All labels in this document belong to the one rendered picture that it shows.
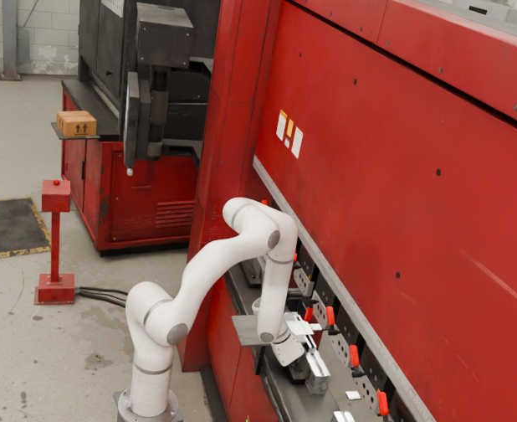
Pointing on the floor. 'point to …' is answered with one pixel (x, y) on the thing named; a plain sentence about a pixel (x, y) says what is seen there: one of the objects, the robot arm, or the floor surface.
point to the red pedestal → (66, 290)
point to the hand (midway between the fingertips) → (297, 367)
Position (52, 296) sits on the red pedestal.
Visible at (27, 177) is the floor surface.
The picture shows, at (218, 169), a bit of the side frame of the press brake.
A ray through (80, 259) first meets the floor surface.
